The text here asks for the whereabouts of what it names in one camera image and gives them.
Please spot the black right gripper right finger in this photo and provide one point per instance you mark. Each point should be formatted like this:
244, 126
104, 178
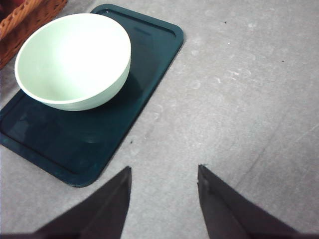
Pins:
227, 214

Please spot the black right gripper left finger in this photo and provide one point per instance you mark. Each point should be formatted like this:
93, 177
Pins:
100, 215

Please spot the light green ceramic bowl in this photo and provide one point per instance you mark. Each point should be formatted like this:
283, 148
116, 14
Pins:
74, 62

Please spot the brown wicker basket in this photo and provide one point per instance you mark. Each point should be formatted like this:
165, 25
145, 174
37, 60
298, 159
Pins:
19, 19

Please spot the dark teal rectangular tray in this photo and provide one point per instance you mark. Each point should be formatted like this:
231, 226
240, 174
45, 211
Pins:
77, 146

